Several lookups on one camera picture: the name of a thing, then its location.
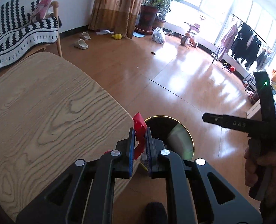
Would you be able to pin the black hanging clothes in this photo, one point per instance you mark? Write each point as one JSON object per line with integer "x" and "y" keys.
{"x": 245, "y": 44}

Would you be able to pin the blue paper sheet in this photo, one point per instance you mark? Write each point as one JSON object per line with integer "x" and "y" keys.
{"x": 139, "y": 34}

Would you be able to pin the black bin with gold rim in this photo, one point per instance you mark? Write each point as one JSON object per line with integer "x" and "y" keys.
{"x": 175, "y": 140}

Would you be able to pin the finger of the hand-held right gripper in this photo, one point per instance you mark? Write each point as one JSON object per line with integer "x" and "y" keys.
{"x": 213, "y": 119}

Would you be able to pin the person's right hand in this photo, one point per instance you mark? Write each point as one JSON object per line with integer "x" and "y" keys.
{"x": 250, "y": 168}

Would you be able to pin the red ball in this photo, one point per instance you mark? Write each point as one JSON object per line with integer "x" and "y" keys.
{"x": 232, "y": 69}

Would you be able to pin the wooden sofa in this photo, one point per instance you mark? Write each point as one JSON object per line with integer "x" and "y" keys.
{"x": 58, "y": 44}

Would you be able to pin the red wrapper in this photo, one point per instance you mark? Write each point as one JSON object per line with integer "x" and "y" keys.
{"x": 139, "y": 124}

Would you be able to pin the beige slipper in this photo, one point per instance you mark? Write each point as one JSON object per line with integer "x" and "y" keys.
{"x": 80, "y": 44}
{"x": 85, "y": 35}

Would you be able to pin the small potted plant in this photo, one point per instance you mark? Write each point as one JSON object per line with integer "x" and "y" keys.
{"x": 158, "y": 23}

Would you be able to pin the brown curtain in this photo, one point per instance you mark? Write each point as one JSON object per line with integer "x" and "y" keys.
{"x": 117, "y": 7}

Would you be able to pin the yellow toy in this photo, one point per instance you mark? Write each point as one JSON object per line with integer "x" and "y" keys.
{"x": 117, "y": 36}

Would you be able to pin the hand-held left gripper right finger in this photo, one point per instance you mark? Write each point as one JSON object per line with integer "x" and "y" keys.
{"x": 149, "y": 154}

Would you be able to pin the large plant in dark pot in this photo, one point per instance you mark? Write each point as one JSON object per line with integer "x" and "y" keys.
{"x": 148, "y": 16}

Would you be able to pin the pink hanging garment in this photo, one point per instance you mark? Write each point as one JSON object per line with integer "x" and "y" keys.
{"x": 227, "y": 42}

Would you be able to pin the white paper scrap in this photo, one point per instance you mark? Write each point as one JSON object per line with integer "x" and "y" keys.
{"x": 104, "y": 32}

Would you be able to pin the pink child tricycle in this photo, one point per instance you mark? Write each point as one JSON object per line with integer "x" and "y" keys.
{"x": 190, "y": 36}

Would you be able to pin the clear plastic bag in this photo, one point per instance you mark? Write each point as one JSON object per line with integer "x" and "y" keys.
{"x": 159, "y": 36}

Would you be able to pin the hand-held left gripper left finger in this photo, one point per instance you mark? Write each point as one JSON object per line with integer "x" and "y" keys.
{"x": 131, "y": 158}

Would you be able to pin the pink pillow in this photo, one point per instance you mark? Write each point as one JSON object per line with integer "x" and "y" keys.
{"x": 43, "y": 7}

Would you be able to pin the person's right forearm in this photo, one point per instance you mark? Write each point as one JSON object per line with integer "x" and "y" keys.
{"x": 274, "y": 211}

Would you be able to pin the black and white striped blanket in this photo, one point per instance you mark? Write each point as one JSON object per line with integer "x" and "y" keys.
{"x": 12, "y": 35}

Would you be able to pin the metal clothes rack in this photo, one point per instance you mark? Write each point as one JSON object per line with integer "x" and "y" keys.
{"x": 216, "y": 51}

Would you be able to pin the large window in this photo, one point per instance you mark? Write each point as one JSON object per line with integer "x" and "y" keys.
{"x": 212, "y": 7}

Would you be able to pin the cardboard box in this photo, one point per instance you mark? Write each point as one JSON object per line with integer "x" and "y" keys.
{"x": 254, "y": 110}

